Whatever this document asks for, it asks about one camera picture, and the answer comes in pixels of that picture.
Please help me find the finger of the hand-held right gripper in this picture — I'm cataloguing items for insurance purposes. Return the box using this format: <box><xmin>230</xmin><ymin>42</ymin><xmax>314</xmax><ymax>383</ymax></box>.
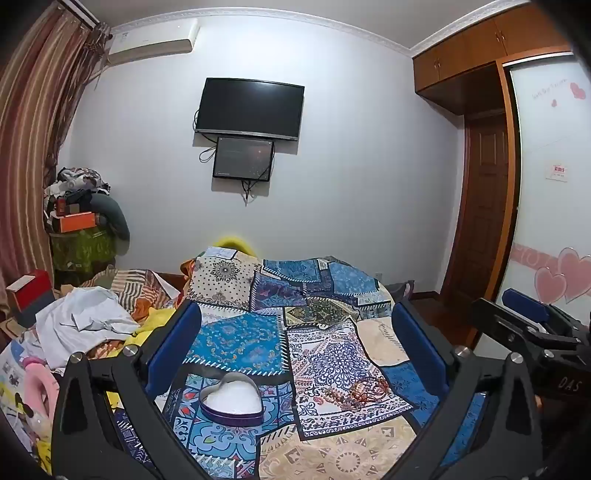
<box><xmin>470</xmin><ymin>298</ymin><xmax>586</xmax><ymax>366</ymax></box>
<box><xmin>502</xmin><ymin>288</ymin><xmax>591</xmax><ymax>334</ymax></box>

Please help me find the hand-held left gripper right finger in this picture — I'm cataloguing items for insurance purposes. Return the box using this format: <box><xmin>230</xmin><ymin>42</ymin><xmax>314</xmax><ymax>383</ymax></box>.
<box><xmin>388</xmin><ymin>298</ymin><xmax>549</xmax><ymax>480</ymax></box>

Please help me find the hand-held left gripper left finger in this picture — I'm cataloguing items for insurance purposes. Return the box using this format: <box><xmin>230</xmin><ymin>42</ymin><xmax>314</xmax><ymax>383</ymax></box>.
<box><xmin>50</xmin><ymin>300</ymin><xmax>208</xmax><ymax>480</ymax></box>

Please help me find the red bead bracelet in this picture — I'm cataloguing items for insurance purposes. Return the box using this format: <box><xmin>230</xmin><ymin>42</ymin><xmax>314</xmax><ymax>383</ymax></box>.
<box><xmin>350</xmin><ymin>377</ymin><xmax>391</xmax><ymax>403</ymax></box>

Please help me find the heart-shaped tin box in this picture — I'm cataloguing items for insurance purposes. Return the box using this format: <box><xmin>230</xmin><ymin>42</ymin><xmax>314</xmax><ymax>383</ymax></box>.
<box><xmin>198</xmin><ymin>373</ymin><xmax>264</xmax><ymax>426</ymax></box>

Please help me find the yellow cloth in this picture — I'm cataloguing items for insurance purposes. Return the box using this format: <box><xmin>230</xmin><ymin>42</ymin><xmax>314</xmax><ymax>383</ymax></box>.
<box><xmin>90</xmin><ymin>302</ymin><xmax>186</xmax><ymax>363</ymax></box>

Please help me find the cream fabric pouch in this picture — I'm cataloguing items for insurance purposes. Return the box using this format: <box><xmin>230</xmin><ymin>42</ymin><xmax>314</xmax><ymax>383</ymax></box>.
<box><xmin>356</xmin><ymin>318</ymin><xmax>408</xmax><ymax>368</ymax></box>

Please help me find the dark cloth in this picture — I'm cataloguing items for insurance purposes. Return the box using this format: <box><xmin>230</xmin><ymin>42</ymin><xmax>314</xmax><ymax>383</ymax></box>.
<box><xmin>387</xmin><ymin>279</ymin><xmax>417</xmax><ymax>304</ymax></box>

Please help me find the striped orange brown cloth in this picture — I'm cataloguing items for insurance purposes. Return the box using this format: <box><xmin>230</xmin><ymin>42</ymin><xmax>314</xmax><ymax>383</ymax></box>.
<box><xmin>88</xmin><ymin>268</ymin><xmax>182</xmax><ymax>325</ymax></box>

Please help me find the patchwork printed blanket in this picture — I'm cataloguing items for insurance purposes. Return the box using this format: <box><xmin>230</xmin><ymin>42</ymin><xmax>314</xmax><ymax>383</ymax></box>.
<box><xmin>106</xmin><ymin>247</ymin><xmax>490</xmax><ymax>480</ymax></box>

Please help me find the white cloth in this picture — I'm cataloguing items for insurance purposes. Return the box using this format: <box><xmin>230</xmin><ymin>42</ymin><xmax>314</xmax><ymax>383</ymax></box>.
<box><xmin>36</xmin><ymin>286</ymin><xmax>142</xmax><ymax>371</ymax></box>

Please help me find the white heart-print wardrobe door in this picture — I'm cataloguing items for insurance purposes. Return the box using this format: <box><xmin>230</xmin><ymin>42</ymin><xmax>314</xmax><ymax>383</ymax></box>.
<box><xmin>498</xmin><ymin>55</ymin><xmax>591</xmax><ymax>317</ymax></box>

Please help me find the brown wooden door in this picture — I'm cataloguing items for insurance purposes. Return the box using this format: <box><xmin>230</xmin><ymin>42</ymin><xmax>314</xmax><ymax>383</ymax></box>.
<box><xmin>440</xmin><ymin>113</ymin><xmax>514</xmax><ymax>320</ymax></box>

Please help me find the yellow plastic object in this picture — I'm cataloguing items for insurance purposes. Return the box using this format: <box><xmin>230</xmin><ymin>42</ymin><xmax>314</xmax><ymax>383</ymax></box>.
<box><xmin>214</xmin><ymin>236</ymin><xmax>257</xmax><ymax>256</ymax></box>

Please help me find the pink plush item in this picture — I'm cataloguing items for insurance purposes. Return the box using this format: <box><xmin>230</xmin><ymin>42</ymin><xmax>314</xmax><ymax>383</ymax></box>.
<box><xmin>20</xmin><ymin>355</ymin><xmax>59</xmax><ymax>418</ymax></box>

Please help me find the red and white box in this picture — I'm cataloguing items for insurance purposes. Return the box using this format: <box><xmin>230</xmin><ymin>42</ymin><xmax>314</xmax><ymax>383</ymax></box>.
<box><xmin>6</xmin><ymin>270</ymin><xmax>54</xmax><ymax>315</ymax></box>

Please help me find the orange box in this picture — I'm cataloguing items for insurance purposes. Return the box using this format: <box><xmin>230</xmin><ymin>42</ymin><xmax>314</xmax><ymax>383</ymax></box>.
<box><xmin>58</xmin><ymin>211</ymin><xmax>98</xmax><ymax>233</ymax></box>

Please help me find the white printed plastic bag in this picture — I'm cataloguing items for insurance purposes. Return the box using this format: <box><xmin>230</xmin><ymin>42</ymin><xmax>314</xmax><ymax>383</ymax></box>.
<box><xmin>0</xmin><ymin>337</ymin><xmax>62</xmax><ymax>446</ymax></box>

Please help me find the pile of clothes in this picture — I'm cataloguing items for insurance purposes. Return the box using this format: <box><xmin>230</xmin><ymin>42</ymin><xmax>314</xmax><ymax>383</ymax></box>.
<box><xmin>44</xmin><ymin>166</ymin><xmax>112</xmax><ymax>217</ymax></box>

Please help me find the small black monitor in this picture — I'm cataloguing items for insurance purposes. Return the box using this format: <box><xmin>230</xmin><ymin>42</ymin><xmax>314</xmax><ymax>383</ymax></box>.
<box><xmin>212</xmin><ymin>136</ymin><xmax>276</xmax><ymax>182</ymax></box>

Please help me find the striped brown curtain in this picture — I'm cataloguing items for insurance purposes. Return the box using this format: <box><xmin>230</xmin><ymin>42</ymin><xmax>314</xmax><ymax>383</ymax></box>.
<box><xmin>0</xmin><ymin>0</ymin><xmax>112</xmax><ymax>298</ymax></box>

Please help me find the wooden overhead cabinet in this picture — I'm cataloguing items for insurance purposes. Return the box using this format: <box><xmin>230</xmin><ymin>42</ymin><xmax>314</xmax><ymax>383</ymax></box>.
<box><xmin>412</xmin><ymin>2</ymin><xmax>574</xmax><ymax>116</ymax></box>

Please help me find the white air conditioner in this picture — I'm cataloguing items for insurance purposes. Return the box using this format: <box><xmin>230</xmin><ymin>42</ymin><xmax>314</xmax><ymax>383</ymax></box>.
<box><xmin>107</xmin><ymin>18</ymin><xmax>201</xmax><ymax>65</ymax></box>

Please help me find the black wall television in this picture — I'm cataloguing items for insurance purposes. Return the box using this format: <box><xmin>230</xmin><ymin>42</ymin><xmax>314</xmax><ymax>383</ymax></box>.
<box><xmin>193</xmin><ymin>78</ymin><xmax>305</xmax><ymax>141</ymax></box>

